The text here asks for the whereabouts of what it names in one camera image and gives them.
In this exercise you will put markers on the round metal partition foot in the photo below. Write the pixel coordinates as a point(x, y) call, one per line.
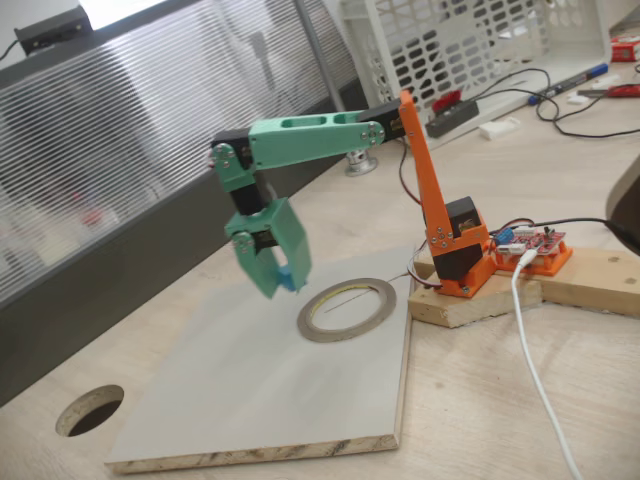
point(362, 165)

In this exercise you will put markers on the ribbed translucent desk partition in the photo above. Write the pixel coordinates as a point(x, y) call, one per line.
point(150, 125)

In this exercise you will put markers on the beige and dark rounded object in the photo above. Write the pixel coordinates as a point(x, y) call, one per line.
point(631, 205)

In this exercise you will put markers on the green gripper black servo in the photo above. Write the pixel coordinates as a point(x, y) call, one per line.
point(284, 226)

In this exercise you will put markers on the orange printed board mount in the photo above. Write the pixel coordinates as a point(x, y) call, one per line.
point(555, 264)

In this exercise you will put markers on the pale wooden plank with holes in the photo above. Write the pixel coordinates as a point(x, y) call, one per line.
point(590, 280)

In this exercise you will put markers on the white plastic printed part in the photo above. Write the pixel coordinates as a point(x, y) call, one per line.
point(500, 128)

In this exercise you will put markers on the black power strip red switch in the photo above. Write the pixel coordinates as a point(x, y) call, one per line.
point(452, 120)

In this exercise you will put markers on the small white plastic piece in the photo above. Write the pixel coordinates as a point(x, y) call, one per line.
point(578, 98)

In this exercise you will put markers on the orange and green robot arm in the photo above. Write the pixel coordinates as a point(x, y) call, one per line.
point(310, 137)

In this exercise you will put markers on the small blue cube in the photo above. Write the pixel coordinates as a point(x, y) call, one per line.
point(285, 277)

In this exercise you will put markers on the white perforated plastic crate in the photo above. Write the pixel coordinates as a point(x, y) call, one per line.
point(580, 35)

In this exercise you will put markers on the white chipboard panel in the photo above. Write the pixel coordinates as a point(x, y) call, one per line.
point(225, 350)

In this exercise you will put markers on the black box device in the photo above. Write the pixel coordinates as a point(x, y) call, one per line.
point(50, 30)

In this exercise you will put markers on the small red box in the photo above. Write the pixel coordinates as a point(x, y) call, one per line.
point(625, 51)

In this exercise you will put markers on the red controller circuit board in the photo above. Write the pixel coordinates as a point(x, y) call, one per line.
point(535, 242)

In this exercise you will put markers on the pale wooden base block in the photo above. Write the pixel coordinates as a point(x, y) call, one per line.
point(475, 307)

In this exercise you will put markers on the blue capped marker pen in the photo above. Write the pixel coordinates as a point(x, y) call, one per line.
point(575, 81)

